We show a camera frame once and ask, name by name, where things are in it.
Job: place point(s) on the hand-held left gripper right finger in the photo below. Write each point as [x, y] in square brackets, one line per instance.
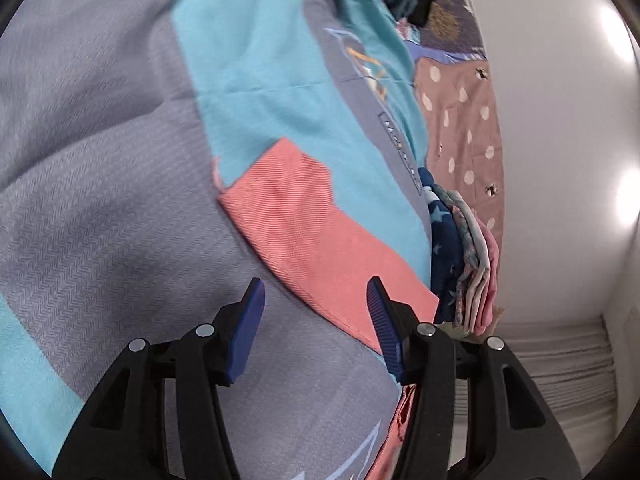
[386, 332]

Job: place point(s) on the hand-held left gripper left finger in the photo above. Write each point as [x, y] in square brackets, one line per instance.
[246, 332]

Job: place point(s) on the navy star folded garment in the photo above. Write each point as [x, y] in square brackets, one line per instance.
[442, 240]

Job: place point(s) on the floral folded garment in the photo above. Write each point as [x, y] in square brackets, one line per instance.
[467, 260]

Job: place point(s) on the pink folded garment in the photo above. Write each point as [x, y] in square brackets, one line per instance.
[490, 285]

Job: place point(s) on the grey teal coral bed sheet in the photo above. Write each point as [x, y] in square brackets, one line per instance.
[125, 210]

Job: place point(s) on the white ribbed mattress side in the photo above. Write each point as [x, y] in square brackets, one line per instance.
[565, 375]

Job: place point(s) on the brown polka-dot blanket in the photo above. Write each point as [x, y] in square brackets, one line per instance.
[465, 125]

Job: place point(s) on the purple cloth with gold print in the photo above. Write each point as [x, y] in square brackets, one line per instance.
[445, 25]

